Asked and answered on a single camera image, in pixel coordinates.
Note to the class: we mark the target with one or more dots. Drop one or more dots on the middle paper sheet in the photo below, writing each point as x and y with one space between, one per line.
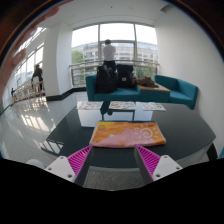
122 105

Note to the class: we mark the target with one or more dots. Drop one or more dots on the brown bag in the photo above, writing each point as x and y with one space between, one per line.
146 81

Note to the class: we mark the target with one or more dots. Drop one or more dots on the black backpack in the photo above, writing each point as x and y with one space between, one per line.
105 80

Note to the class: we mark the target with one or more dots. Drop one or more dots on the right paper sheet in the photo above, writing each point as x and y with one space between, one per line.
152 106

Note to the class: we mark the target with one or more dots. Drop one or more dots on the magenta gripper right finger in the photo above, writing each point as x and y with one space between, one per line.
152 166

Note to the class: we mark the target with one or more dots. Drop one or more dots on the hand at lens edge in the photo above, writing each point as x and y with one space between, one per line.
19 20

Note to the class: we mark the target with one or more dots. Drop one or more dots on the orange and pink towel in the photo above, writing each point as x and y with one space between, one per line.
110 134

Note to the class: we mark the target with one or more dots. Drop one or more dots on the person in dark clothes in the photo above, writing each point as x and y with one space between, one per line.
38 73

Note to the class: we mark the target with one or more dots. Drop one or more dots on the paper sheet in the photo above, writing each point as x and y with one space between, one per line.
152 106
122 105
89 105

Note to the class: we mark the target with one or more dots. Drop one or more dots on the wooden railing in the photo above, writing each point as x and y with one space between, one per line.
28 90

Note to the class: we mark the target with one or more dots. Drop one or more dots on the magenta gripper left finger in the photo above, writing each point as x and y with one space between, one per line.
73 168

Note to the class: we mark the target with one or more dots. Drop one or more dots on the wooden sofa side table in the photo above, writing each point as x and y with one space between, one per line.
158 87

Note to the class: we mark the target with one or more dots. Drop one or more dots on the left paper sheet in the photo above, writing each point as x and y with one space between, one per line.
89 105

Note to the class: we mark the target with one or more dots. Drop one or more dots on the dark backpack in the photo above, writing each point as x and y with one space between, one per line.
125 76

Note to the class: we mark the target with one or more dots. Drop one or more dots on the teal sofa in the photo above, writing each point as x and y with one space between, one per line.
181 92

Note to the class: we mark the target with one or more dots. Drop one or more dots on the person in white shirt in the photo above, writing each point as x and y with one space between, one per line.
109 55

